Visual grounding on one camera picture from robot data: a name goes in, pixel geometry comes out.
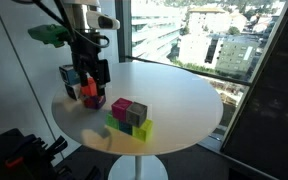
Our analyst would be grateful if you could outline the black white paper cube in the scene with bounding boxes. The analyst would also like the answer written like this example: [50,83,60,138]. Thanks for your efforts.
[65,84,80,100]

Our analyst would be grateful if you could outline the white round table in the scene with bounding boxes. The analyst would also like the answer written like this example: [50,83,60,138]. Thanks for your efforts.
[52,62,223,180]

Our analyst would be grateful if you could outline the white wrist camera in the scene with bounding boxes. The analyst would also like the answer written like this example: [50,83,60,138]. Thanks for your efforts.
[86,11,120,30]

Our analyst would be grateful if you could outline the green plastic block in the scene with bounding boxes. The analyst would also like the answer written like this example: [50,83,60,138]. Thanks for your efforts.
[105,113,119,129]

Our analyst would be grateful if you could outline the orange plastic block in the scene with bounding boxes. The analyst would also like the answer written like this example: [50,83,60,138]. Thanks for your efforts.
[81,77,98,96]

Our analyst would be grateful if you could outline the pink plastic block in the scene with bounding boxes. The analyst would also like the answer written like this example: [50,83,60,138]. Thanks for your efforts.
[111,98,132,122]

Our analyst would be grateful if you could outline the teal plastic block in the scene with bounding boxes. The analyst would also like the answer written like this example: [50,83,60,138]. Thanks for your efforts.
[119,122,133,135]

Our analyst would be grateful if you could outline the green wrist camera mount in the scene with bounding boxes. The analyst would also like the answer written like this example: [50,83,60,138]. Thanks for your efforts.
[28,24,71,48]

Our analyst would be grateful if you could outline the grey plastic block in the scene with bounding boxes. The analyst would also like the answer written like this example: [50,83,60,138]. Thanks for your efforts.
[126,102,148,127]

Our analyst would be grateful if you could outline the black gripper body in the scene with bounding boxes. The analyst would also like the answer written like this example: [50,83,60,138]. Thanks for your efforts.
[70,39,110,85]

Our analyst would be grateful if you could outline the blue white paper cube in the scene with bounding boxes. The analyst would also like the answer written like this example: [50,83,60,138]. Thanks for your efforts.
[59,65,80,85]

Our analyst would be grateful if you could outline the black equipment cart with clamps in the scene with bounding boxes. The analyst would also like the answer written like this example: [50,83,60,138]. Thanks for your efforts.
[0,128,77,180]

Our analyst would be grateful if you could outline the yellow-green plastic block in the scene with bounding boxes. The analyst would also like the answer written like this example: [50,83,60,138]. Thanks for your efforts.
[132,119,153,142]

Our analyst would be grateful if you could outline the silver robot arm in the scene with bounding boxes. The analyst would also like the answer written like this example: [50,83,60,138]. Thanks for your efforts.
[54,0,112,96]

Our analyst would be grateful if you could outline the purple patterned paper cube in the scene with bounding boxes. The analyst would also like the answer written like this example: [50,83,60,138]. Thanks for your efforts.
[83,96,106,109]

